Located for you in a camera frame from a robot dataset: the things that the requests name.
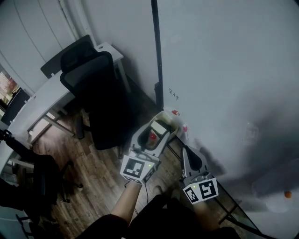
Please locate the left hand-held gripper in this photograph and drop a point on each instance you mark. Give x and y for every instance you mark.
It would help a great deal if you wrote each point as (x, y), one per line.
(133, 168)

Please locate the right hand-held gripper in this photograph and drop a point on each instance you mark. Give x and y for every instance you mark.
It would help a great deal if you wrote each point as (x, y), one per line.
(205, 190)

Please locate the small white marker tray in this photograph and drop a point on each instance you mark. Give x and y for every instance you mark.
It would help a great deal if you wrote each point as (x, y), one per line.
(174, 127)

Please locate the person's left forearm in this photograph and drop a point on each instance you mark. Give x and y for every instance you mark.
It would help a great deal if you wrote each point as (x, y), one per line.
(126, 203)

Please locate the person's right forearm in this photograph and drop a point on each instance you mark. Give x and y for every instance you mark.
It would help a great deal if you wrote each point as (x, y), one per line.
(205, 212)

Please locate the large white whiteboard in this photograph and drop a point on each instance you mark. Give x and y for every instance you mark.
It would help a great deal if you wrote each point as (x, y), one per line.
(222, 58)

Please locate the red round magnet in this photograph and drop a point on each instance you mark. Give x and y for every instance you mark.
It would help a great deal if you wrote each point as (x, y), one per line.
(152, 136)

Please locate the person's right shoe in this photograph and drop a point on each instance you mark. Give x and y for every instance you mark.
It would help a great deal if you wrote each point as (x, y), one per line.
(176, 193)

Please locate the person's shoe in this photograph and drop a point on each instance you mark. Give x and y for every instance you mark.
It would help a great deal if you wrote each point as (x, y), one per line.
(176, 193)
(158, 190)

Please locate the person's left shoe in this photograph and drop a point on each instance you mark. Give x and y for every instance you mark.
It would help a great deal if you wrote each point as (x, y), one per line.
(158, 190)

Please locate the person's dark clothing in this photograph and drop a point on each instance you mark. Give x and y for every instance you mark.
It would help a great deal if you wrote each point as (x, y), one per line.
(163, 221)

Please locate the black mesh office chair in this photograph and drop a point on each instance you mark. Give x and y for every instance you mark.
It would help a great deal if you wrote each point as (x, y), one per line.
(100, 100)

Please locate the white paper sheet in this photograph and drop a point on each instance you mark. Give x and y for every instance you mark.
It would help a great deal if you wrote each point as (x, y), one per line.
(280, 179)

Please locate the orange round magnet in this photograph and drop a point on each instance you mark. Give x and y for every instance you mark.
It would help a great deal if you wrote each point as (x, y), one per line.
(288, 194)

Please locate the white office desk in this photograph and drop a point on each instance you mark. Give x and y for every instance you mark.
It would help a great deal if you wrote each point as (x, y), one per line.
(49, 95)

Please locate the black desk partition panel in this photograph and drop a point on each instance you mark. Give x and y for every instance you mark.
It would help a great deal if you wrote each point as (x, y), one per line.
(56, 65)
(16, 107)

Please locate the window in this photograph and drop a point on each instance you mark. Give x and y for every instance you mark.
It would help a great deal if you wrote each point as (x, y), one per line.
(8, 88)

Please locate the white wall pipes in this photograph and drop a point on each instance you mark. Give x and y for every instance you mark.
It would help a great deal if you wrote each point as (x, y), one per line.
(67, 18)

